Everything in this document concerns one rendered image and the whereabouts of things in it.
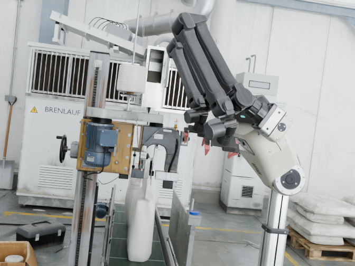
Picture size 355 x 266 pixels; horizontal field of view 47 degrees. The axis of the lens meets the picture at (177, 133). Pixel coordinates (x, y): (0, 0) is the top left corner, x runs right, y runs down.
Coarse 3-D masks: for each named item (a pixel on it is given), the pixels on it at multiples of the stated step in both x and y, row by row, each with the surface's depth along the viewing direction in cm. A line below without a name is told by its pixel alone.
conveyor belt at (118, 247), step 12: (120, 216) 390; (120, 228) 353; (156, 228) 366; (120, 240) 322; (156, 240) 332; (120, 252) 295; (156, 252) 304; (108, 264) 270; (120, 264) 273; (132, 264) 275; (144, 264) 278; (156, 264) 280
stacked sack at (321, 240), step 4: (292, 224) 505; (296, 228) 492; (300, 232) 482; (304, 232) 472; (304, 236) 470; (308, 236) 461; (312, 236) 456; (316, 236) 457; (320, 236) 458; (324, 236) 458; (328, 236) 459; (312, 240) 454; (316, 240) 455; (320, 240) 455; (324, 240) 456; (328, 240) 457; (332, 240) 458; (336, 240) 459; (340, 240) 460; (324, 244) 457; (328, 244) 457; (332, 244) 458; (336, 244) 458; (340, 244) 459
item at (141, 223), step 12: (144, 180) 293; (144, 192) 282; (132, 204) 284; (144, 204) 278; (132, 216) 281; (144, 216) 277; (132, 228) 279; (144, 228) 277; (132, 240) 278; (144, 240) 277; (132, 252) 278; (144, 252) 279
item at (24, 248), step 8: (0, 248) 326; (8, 248) 328; (16, 248) 330; (24, 248) 332; (32, 248) 333; (0, 256) 326; (24, 256) 333; (32, 256) 313; (0, 264) 287; (8, 264) 289; (16, 264) 292; (24, 264) 295; (32, 264) 302
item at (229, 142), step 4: (224, 136) 155; (228, 136) 156; (232, 136) 156; (212, 140) 159; (216, 140) 159; (220, 140) 157; (224, 140) 156; (228, 140) 156; (232, 140) 161; (212, 144) 158; (216, 144) 158; (220, 144) 158; (224, 144) 158; (228, 144) 159; (232, 144) 160; (232, 148) 159
